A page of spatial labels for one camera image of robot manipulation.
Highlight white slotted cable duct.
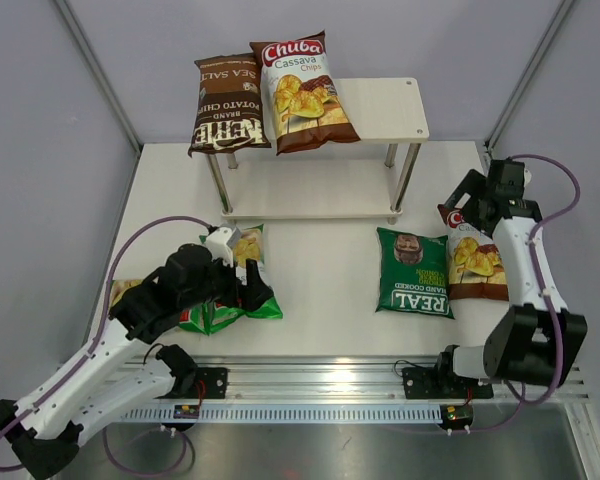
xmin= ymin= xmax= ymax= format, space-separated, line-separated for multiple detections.
xmin=121 ymin=404 xmax=442 ymax=424

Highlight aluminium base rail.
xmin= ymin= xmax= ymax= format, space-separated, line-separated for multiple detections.
xmin=90 ymin=355 xmax=591 ymax=404

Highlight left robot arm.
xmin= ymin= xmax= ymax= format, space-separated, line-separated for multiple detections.
xmin=0 ymin=241 xmax=273 ymax=479

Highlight green Chuba bag sideways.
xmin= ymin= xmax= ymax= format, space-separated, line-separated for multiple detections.
xmin=107 ymin=278 xmax=211 ymax=335

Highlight green Real chips bag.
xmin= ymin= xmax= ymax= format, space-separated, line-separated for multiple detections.
xmin=376 ymin=227 xmax=454 ymax=319

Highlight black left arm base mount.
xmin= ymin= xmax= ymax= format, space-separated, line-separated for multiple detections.
xmin=174 ymin=367 xmax=229 ymax=400

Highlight brown Chuba bag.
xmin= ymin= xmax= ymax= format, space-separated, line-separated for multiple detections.
xmin=250 ymin=31 xmax=360 ymax=154
xmin=437 ymin=204 xmax=509 ymax=301

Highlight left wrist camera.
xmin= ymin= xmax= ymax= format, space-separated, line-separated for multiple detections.
xmin=203 ymin=224 xmax=241 ymax=266

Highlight brown Kettle sea salt bag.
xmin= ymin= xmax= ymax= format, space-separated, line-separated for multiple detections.
xmin=188 ymin=53 xmax=271 ymax=155

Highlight green Chuba bag upright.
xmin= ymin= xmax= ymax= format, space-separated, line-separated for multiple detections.
xmin=204 ymin=224 xmax=284 ymax=334

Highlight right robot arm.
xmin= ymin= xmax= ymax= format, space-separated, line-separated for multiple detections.
xmin=433 ymin=154 xmax=588 ymax=405

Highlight white two-tier shelf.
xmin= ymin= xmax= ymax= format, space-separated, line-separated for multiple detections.
xmin=206 ymin=78 xmax=429 ymax=222

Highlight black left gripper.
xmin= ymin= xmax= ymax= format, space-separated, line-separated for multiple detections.
xmin=179 ymin=251 xmax=272 ymax=312

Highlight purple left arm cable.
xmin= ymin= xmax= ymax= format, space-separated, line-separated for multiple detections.
xmin=0 ymin=215 xmax=216 ymax=474

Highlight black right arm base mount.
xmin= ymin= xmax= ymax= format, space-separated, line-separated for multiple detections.
xmin=401 ymin=367 xmax=494 ymax=400

